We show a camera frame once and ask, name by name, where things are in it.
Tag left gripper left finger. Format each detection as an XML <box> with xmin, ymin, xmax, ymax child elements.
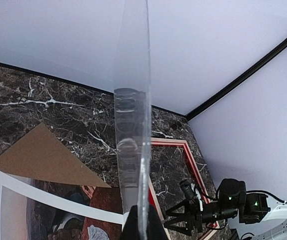
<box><xmin>120</xmin><ymin>205</ymin><xmax>140</xmax><ymax>240</ymax></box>

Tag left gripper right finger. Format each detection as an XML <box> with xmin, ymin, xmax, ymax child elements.
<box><xmin>146</xmin><ymin>204</ymin><xmax>169</xmax><ymax>240</ymax></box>

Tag right black corner post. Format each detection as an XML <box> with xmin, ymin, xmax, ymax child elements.
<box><xmin>185</xmin><ymin>38</ymin><xmax>287</xmax><ymax>121</ymax></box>

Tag wooden picture frame red edge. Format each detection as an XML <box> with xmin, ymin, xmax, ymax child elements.
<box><xmin>147</xmin><ymin>136</ymin><xmax>231</xmax><ymax>240</ymax></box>

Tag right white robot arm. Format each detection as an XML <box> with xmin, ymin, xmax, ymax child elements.
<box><xmin>163</xmin><ymin>178</ymin><xmax>287</xmax><ymax>240</ymax></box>

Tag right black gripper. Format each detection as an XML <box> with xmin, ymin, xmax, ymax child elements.
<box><xmin>163</xmin><ymin>199</ymin><xmax>224</xmax><ymax>235</ymax></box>

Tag printed photo of painting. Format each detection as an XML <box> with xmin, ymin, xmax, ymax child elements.
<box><xmin>0</xmin><ymin>171</ymin><xmax>124</xmax><ymax>240</ymax></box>

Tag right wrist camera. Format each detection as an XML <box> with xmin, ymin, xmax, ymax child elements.
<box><xmin>179</xmin><ymin>179</ymin><xmax>202</xmax><ymax>203</ymax></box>

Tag brown backing board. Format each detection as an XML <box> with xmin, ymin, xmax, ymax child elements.
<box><xmin>0</xmin><ymin>123</ymin><xmax>110</xmax><ymax>188</ymax></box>

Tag clear acrylic sheet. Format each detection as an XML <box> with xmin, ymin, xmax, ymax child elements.
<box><xmin>113</xmin><ymin>0</ymin><xmax>151</xmax><ymax>240</ymax></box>

